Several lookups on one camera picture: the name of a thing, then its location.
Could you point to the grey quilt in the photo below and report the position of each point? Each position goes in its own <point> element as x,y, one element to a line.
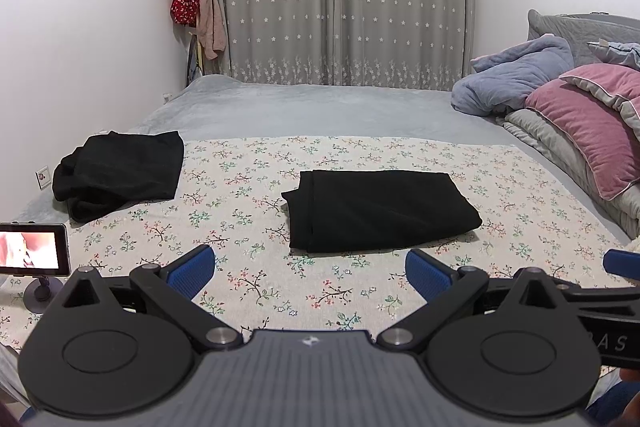
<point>545,137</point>

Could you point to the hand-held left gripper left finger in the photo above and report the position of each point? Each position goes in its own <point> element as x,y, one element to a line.
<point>192,269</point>

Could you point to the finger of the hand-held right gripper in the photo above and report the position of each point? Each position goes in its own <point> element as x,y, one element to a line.
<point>622,263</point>

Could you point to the grey quilted headboard cushion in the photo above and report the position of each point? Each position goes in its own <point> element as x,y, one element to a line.
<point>585,29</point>

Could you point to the blue-grey crumpled blanket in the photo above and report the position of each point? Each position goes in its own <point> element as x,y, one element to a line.
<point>505,77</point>

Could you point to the black pants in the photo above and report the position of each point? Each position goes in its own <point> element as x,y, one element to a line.
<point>380,212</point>

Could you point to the large pink pillow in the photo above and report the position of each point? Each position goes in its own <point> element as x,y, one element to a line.
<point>585,132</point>

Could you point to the dark phone stand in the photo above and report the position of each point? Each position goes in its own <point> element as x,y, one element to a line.
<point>42,294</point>

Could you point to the grey bed sheet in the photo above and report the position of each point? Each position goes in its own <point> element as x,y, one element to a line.
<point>325,107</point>

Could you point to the smartphone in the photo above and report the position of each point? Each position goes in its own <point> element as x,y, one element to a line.
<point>35,249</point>

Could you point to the wooden coat stand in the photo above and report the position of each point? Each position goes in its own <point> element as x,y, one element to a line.
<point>195,67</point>

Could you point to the pink and grey pillow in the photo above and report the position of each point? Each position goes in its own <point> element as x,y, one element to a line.
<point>610,79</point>

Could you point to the floral printed blanket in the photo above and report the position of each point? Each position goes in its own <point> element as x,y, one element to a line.
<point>250,167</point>

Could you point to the blue-grey pillow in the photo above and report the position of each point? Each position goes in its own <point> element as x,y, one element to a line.
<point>620,54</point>

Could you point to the pink hanging garment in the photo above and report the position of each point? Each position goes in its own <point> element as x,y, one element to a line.
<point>210,22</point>

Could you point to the person's blue clothing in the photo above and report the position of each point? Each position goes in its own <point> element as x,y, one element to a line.
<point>607,407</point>

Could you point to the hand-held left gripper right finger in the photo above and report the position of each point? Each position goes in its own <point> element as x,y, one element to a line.
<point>427,272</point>

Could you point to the folded black garment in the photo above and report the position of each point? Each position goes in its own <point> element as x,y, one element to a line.
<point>120,172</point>

